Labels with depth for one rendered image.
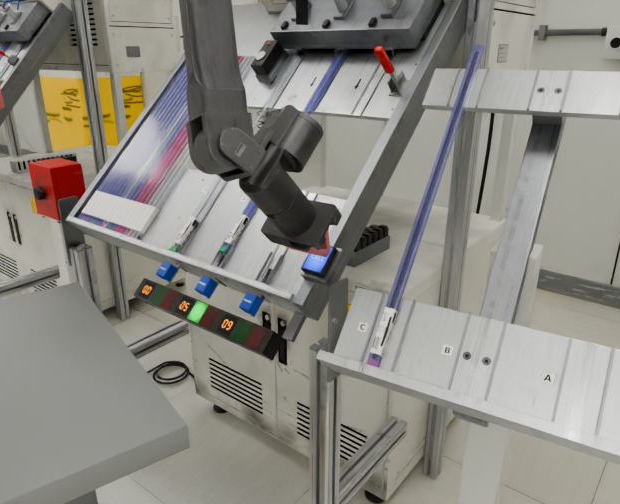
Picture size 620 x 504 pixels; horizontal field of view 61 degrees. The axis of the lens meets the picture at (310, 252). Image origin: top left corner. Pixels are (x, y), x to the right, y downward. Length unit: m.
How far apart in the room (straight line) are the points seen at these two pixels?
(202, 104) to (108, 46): 1.65
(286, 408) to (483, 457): 0.68
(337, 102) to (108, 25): 1.35
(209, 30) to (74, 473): 0.56
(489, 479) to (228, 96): 0.70
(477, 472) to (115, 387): 0.59
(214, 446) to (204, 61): 1.25
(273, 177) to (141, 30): 1.75
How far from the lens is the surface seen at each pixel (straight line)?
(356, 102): 1.05
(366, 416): 1.30
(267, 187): 0.63
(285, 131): 0.67
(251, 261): 0.92
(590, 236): 2.67
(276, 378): 1.45
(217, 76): 0.64
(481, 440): 0.91
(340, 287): 0.80
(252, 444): 1.66
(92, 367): 0.95
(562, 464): 1.74
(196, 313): 0.95
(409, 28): 1.05
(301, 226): 0.70
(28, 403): 0.91
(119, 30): 2.29
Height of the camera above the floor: 1.09
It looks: 21 degrees down
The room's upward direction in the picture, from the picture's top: straight up
